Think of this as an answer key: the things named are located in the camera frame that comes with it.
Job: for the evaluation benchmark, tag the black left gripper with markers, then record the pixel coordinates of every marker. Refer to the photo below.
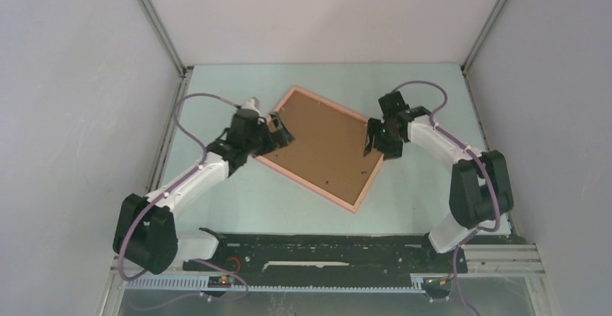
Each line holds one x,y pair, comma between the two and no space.
274,140

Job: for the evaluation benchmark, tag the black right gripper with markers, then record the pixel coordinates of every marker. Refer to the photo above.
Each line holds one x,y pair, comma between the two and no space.
374,128

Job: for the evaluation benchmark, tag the pink wooden picture frame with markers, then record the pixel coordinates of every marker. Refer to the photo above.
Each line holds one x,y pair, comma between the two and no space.
306,182

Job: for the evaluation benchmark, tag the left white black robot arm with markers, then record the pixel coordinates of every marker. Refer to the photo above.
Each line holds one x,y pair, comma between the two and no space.
146,231

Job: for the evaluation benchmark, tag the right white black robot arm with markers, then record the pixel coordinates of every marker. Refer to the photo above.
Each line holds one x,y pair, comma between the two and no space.
480,188

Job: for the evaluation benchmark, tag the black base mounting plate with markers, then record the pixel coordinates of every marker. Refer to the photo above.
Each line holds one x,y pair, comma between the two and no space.
335,279

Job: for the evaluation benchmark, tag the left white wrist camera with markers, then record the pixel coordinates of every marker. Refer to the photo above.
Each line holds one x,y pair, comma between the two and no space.
252,104

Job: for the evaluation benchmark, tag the white slotted cable duct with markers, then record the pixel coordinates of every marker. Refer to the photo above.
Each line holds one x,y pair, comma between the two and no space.
201,283

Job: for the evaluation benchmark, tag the right aluminium corner post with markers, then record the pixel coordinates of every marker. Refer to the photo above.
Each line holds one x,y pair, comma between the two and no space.
483,35

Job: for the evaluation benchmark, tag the aluminium corner post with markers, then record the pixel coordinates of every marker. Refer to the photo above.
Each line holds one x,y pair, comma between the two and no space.
483,35
163,35

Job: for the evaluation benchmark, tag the aluminium rail front beam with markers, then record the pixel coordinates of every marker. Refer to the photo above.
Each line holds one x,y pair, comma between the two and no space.
507,261

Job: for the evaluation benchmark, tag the left aluminium corner post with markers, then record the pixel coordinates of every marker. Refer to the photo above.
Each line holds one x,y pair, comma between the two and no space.
163,35

